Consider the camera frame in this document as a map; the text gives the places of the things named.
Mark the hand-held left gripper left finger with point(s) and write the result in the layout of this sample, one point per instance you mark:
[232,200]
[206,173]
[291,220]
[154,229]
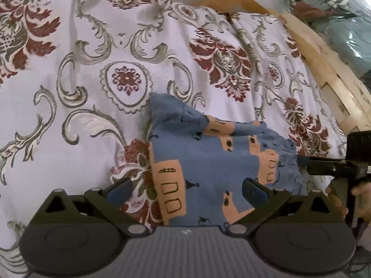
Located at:
[120,190]

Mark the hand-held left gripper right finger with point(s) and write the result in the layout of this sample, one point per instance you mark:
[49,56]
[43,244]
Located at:
[255,192]

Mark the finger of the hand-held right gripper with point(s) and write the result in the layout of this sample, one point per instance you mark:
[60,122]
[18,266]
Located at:
[324,166]

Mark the blue pants with orange print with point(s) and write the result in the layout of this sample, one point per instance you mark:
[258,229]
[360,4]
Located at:
[203,162]

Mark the person's right hand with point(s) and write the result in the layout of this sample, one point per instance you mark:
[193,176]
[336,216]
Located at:
[363,198]

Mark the white floral bedspread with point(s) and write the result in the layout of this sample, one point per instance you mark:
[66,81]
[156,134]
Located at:
[87,78]

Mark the plastic-wrapped teal bedding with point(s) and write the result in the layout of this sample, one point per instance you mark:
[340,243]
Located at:
[347,34]

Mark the wooden bed frame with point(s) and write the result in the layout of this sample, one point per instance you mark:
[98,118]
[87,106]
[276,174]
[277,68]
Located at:
[318,49]

